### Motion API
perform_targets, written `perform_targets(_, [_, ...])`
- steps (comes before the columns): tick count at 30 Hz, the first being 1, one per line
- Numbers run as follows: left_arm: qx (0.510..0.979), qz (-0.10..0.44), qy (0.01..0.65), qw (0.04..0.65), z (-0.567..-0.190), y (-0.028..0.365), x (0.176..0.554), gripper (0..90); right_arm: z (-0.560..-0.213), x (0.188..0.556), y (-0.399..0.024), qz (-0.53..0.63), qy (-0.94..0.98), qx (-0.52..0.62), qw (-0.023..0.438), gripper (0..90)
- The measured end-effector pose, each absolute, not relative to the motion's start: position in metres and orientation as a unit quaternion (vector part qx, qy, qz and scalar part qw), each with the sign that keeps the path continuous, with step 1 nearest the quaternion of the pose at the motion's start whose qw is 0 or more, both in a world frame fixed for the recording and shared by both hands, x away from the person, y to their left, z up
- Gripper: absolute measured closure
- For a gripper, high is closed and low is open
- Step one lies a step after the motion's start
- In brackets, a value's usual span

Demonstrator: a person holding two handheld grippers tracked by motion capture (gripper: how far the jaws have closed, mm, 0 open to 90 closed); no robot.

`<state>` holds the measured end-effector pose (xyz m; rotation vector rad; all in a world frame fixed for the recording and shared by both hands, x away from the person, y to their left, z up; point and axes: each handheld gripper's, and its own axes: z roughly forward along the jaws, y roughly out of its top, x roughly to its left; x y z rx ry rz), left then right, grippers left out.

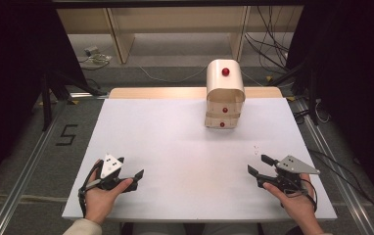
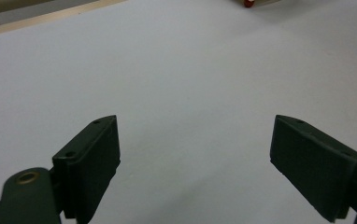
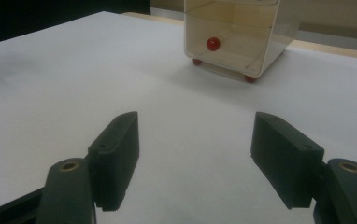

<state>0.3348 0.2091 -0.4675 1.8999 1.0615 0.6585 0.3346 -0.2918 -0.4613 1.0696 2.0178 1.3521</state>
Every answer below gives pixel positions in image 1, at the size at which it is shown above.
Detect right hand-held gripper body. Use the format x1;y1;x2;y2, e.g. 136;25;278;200
256;155;321;197

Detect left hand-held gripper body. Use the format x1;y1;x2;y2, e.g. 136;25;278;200
95;154;139;194

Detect cream drawer with red knob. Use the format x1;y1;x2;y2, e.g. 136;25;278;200
206;99;245;116
204;112;242;130

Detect cream roll-top drawer cabinet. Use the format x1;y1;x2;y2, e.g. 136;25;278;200
204;59;247;130

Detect person's left hand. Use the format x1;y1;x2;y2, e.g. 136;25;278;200
84;159;134;226

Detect person's right hand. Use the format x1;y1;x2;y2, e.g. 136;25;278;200
262;172;318;227

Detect white table cover board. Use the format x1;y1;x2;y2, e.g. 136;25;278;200
62;97;338;223

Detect black metal stand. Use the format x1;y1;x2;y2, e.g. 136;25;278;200
267;58;320;127

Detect wooden table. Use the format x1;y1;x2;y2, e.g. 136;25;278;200
108;86;284;100

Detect black tripod stand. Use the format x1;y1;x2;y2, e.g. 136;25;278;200
38;70;109;132

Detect dark curtain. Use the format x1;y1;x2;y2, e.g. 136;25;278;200
285;0;374;214
0;0;89;194

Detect light wooden shelf unit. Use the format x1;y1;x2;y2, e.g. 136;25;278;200
57;5;304;65

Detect right hand-held gripper cable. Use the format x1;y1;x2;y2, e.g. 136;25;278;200
280;177;318;212

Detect hand-held gripper cable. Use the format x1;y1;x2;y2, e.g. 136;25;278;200
77;159;105;218
280;177;318;212

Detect aluminium floor rail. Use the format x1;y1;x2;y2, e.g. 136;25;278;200
0;92;110;235
292;97;374;235

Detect left hand-held gripper cable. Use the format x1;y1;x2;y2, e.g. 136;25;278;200
77;159;105;218

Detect black floor cables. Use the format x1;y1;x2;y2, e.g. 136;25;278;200
306;148;374;223

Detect white floor cable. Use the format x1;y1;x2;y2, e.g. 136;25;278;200
138;64;209;84

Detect grey power adapter with cord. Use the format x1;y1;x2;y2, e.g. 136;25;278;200
77;45;114;71

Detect bundle of black cables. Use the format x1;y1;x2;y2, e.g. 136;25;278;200
243;5;291;74

